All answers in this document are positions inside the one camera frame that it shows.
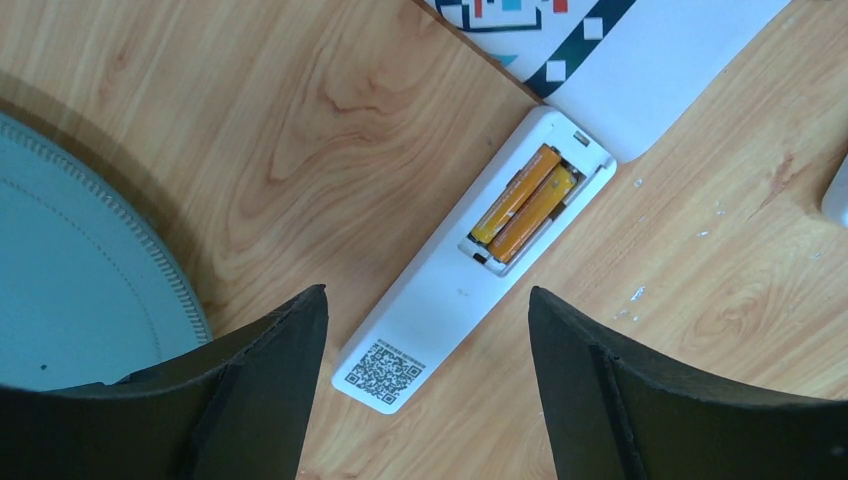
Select long white remote control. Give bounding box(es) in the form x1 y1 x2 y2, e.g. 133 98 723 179
332 107 617 414

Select short white remote control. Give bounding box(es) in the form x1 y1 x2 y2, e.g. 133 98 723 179
821 157 848 228

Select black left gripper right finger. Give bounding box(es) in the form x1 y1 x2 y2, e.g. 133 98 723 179
528 287 847 479

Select teal round plate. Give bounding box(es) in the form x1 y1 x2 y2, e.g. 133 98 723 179
1 116 212 391

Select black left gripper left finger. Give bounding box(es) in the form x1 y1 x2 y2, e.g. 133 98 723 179
1 284 328 479

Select white patterned placemat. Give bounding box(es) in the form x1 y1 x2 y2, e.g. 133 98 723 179
433 0 785 163

